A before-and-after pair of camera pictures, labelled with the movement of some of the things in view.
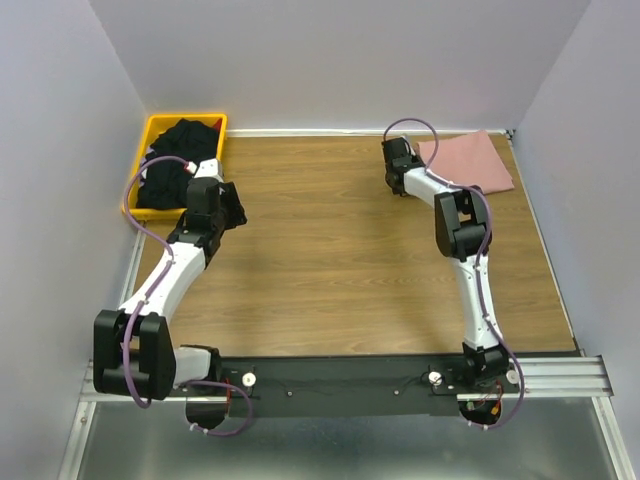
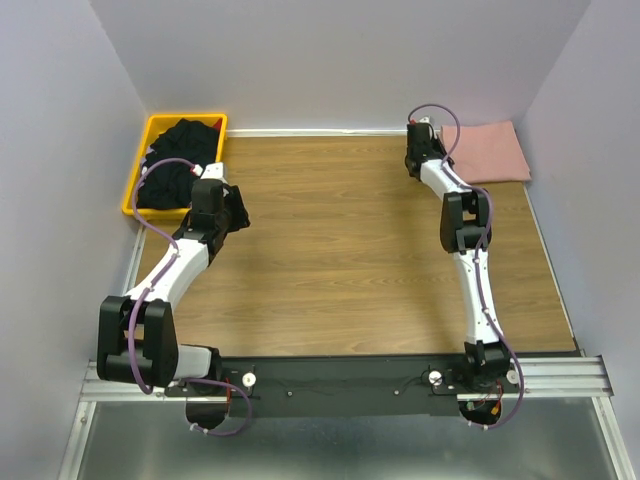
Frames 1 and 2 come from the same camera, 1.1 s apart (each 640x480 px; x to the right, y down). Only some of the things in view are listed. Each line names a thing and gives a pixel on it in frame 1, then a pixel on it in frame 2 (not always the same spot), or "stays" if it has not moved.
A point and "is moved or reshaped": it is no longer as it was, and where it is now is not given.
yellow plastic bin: (156, 124) stays
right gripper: (413, 162) -> (438, 149)
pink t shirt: (472, 158) is moved or reshaped
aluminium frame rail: (73, 455) stays
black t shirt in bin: (165, 183) stays
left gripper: (230, 196) stays
